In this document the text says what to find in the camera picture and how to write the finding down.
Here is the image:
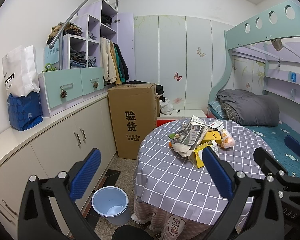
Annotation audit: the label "orange snack bag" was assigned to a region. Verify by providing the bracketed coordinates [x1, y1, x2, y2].
[219, 129, 235, 148]

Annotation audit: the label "yellow cardboard box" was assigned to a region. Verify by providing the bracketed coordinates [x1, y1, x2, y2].
[188, 131, 222, 169]

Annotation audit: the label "blue plastic trash bin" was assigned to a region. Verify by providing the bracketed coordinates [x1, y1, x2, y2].
[91, 186, 131, 226]

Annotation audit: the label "grey folded blanket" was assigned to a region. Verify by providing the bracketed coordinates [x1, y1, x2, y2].
[217, 89, 280, 126]

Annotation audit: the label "beige low cabinet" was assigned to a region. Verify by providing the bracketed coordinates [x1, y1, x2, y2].
[0, 93, 116, 239]

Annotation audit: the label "pink checked under cloth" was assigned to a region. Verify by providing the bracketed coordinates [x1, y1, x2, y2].
[132, 190, 228, 239]

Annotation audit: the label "grey checked tablecloth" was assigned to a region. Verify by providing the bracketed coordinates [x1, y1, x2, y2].
[135, 119, 273, 225]

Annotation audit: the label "blue paper bag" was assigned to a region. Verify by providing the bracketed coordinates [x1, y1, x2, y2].
[7, 92, 43, 131]

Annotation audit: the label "white plastic bag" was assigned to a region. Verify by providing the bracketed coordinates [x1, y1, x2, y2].
[160, 98, 174, 115]

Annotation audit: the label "teal drawer unit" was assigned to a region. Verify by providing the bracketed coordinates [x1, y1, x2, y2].
[38, 67, 105, 118]

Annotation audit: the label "tall brown cardboard box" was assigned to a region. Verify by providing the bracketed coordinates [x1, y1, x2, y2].
[108, 83, 157, 160]

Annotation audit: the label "white paper shopping bag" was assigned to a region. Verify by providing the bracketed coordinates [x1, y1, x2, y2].
[2, 45, 40, 97]

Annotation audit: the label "hanging jackets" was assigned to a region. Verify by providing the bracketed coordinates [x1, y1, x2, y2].
[100, 37, 129, 85]

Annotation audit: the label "purple cubby shelf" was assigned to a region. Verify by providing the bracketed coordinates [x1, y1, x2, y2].
[43, 0, 120, 71]

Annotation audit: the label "metal stair handrail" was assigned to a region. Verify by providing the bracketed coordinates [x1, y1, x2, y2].
[44, 0, 119, 70]

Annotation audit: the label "teal bunk bed frame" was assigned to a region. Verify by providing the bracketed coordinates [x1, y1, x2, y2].
[209, 1, 300, 101]

